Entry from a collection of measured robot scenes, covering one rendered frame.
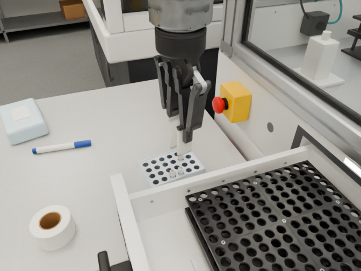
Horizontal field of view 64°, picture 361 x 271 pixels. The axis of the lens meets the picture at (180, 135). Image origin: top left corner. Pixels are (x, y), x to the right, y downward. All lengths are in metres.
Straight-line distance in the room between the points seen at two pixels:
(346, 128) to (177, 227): 0.29
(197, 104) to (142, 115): 0.42
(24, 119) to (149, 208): 0.48
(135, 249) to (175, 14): 0.29
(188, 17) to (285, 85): 0.25
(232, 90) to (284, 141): 0.16
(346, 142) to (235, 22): 0.36
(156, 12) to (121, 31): 0.64
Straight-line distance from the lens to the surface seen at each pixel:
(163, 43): 0.42
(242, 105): 0.67
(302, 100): 0.54
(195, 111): 0.45
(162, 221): 0.49
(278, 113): 0.60
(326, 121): 0.51
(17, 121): 0.85
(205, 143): 0.74
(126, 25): 1.04
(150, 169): 0.63
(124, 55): 1.07
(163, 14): 0.40
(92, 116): 0.88
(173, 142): 0.56
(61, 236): 0.57
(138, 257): 0.36
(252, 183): 0.47
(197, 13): 0.40
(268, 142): 0.65
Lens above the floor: 1.24
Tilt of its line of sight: 38 degrees down
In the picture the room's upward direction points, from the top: straight up
